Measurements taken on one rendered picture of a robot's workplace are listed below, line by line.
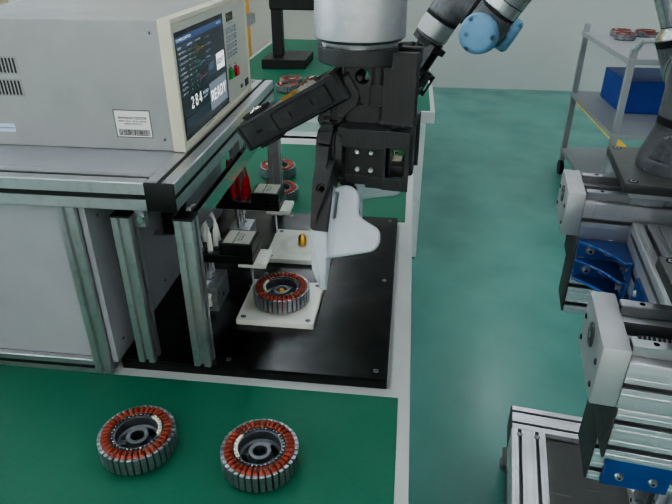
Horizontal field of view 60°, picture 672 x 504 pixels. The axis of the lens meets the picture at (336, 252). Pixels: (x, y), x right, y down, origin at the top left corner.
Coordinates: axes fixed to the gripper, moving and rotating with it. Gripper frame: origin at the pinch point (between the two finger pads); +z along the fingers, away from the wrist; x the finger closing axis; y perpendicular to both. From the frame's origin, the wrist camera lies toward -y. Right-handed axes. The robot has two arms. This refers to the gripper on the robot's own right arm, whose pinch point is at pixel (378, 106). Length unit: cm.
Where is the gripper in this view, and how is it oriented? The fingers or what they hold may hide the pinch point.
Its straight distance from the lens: 147.7
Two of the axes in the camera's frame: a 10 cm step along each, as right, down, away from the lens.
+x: 7.8, 1.0, 6.2
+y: 3.9, 6.9, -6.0
